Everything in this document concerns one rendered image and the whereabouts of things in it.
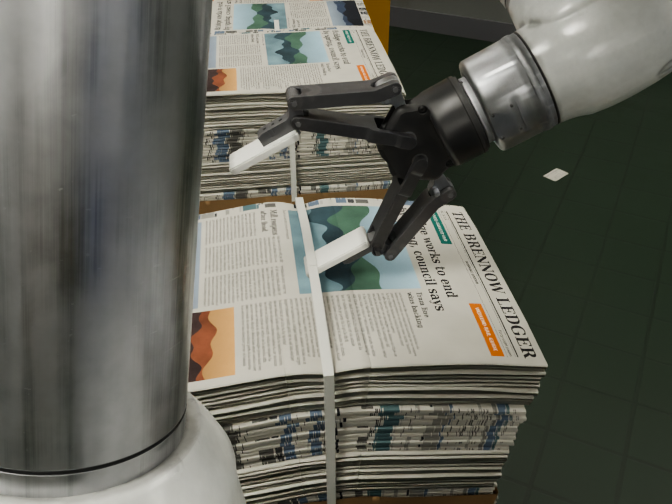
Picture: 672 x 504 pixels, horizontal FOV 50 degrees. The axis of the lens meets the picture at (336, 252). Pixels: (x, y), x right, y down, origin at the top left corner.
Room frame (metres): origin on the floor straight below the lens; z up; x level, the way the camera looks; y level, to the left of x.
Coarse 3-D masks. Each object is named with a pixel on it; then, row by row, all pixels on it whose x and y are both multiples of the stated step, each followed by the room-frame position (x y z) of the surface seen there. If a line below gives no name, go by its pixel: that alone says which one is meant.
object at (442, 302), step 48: (432, 240) 0.65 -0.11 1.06; (480, 240) 0.66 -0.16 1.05; (384, 288) 0.55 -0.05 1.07; (432, 288) 0.56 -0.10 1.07; (480, 288) 0.57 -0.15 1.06; (384, 336) 0.48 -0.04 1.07; (432, 336) 0.49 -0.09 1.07; (480, 336) 0.49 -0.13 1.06; (528, 336) 0.50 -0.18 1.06; (384, 384) 0.45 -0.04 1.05; (432, 384) 0.45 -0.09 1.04; (480, 384) 0.46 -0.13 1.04; (528, 384) 0.46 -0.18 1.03; (384, 432) 0.44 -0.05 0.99; (432, 432) 0.45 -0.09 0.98; (480, 432) 0.45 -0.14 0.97; (384, 480) 0.44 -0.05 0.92; (432, 480) 0.45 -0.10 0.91; (480, 480) 0.45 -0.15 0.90
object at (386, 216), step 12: (420, 156) 0.57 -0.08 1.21; (420, 168) 0.57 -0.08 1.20; (396, 180) 0.59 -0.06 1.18; (408, 180) 0.57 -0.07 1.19; (396, 192) 0.57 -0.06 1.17; (408, 192) 0.57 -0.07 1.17; (384, 204) 0.59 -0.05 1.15; (396, 204) 0.57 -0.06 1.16; (384, 216) 0.57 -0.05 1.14; (396, 216) 0.57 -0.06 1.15; (372, 228) 0.59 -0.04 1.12; (384, 228) 0.57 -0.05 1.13; (372, 240) 0.57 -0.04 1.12; (384, 240) 0.57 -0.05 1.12; (372, 252) 0.56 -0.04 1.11
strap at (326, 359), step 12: (300, 204) 0.69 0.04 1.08; (300, 216) 0.66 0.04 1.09; (312, 252) 0.58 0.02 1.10; (312, 264) 0.56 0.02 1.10; (312, 276) 0.54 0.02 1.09; (312, 288) 0.53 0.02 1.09; (324, 312) 0.50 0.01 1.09; (324, 324) 0.48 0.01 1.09; (324, 336) 0.47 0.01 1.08; (324, 348) 0.46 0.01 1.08; (324, 360) 0.44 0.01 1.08; (324, 372) 0.43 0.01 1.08
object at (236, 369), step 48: (240, 240) 0.64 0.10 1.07; (240, 288) 0.55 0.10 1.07; (192, 336) 0.49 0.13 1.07; (240, 336) 0.48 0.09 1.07; (192, 384) 0.43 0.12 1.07; (240, 384) 0.43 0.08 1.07; (240, 432) 0.43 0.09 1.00; (288, 432) 0.43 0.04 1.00; (240, 480) 0.42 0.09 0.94; (288, 480) 0.43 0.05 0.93
